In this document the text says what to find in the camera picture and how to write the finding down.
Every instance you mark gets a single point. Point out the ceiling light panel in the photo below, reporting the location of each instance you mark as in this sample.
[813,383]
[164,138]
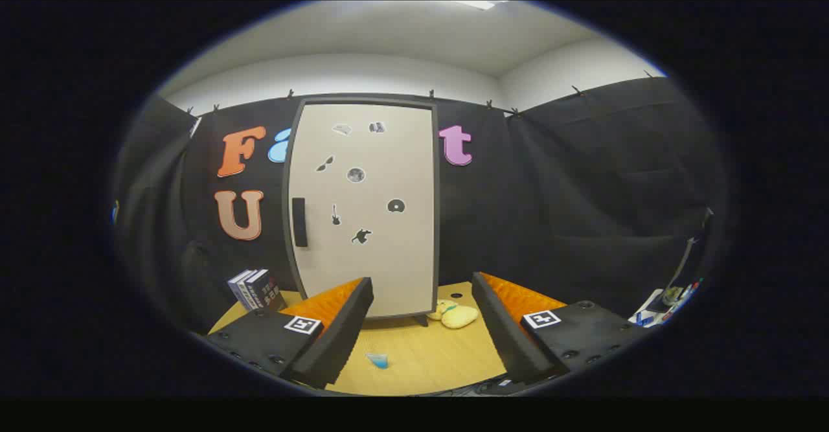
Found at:
[479,4]

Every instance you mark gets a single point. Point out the white cabinet door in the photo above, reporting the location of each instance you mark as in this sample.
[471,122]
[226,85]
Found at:
[375,270]

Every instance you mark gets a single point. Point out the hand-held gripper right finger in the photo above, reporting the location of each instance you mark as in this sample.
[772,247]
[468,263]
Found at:
[511,341]

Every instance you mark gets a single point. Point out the dark blue book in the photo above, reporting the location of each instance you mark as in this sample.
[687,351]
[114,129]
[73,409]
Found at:
[269,289]

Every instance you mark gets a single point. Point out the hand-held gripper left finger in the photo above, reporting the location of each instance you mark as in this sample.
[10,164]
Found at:
[337,341]

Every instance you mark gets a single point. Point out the yellow plush toy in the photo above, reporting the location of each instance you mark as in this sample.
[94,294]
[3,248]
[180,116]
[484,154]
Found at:
[460,317]

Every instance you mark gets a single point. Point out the black backdrop cloth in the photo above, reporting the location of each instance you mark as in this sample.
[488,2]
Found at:
[583,192]

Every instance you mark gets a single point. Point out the white spine book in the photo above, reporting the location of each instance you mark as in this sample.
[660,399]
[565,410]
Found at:
[246,284]

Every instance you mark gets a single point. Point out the light blue spine book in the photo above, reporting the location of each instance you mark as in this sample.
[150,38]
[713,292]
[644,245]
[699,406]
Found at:
[234,286]

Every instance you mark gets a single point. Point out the dark grey cabinet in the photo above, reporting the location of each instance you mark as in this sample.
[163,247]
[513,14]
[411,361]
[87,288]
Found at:
[436,225]

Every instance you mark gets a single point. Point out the small clear blue cup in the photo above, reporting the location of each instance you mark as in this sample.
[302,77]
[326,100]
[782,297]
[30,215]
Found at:
[379,361]

